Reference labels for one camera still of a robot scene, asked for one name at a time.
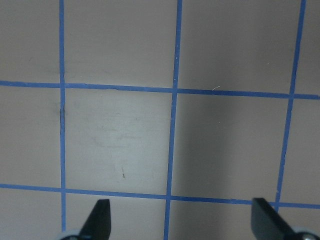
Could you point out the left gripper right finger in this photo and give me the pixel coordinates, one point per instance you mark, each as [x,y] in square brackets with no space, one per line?
[266,223]

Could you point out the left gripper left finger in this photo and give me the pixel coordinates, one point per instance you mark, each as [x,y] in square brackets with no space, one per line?
[98,224]

